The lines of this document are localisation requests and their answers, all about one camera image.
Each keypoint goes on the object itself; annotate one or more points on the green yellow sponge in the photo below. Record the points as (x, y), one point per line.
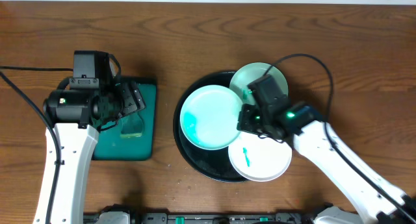
(132, 126)

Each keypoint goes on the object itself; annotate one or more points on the white plate with green stain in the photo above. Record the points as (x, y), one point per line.
(259, 160)

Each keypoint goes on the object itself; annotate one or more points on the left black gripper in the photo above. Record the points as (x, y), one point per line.
(130, 99)

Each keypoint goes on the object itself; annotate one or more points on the black rail at table edge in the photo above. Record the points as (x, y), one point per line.
(163, 216)

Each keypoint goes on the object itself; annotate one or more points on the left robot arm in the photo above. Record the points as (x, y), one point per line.
(71, 147)

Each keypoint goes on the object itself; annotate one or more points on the pale green plate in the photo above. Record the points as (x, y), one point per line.
(250, 72)

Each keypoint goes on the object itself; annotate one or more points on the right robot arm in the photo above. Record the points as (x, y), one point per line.
(375, 199)

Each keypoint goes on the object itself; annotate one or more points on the black tray with green water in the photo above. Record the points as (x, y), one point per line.
(111, 146)

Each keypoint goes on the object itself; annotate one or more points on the mint plate with green smear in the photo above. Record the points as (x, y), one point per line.
(209, 116)

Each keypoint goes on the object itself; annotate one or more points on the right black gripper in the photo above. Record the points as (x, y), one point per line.
(248, 121)

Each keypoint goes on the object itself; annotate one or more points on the round black tray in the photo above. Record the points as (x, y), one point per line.
(213, 164)

